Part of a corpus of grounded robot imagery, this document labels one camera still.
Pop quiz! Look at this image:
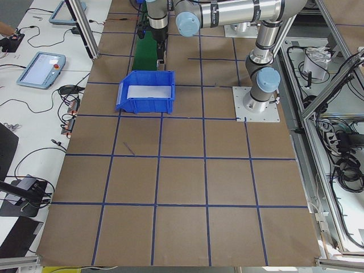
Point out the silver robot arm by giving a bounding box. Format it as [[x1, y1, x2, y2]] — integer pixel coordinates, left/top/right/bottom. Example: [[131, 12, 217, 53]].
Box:
[[146, 0, 306, 113]]

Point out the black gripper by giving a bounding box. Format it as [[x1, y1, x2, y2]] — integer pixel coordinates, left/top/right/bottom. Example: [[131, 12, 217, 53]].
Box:
[[152, 26, 168, 63]]

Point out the green conveyor belt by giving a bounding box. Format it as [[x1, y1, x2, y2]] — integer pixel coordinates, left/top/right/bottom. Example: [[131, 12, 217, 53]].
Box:
[[132, 16, 157, 71]]

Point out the far teach pendant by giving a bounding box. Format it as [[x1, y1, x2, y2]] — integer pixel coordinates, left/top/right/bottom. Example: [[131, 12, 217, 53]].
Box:
[[48, 1, 75, 26]]

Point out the teach pendant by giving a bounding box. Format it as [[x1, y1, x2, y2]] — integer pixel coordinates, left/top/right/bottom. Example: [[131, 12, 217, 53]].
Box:
[[48, 1, 75, 26], [16, 52, 66, 89]]

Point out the red black conveyor wire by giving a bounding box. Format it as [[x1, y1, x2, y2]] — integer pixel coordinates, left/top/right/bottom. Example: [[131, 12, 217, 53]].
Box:
[[88, 17, 139, 26]]

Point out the near teach pendant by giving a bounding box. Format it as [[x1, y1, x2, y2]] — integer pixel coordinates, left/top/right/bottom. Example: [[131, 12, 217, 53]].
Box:
[[16, 52, 66, 89]]

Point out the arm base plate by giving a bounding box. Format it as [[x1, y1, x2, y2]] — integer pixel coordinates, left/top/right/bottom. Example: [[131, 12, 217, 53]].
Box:
[[224, 23, 260, 39], [233, 86, 280, 123]]

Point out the aluminium frame post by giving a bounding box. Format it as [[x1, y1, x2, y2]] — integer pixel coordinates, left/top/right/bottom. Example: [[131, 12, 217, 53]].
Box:
[[65, 0, 100, 60]]

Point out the white foam pad source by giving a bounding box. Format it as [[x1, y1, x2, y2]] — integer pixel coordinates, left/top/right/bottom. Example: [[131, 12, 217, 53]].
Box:
[[127, 85, 172, 98]]

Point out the blue source bin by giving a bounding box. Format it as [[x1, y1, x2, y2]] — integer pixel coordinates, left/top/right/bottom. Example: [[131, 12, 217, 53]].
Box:
[[115, 71, 175, 114]]

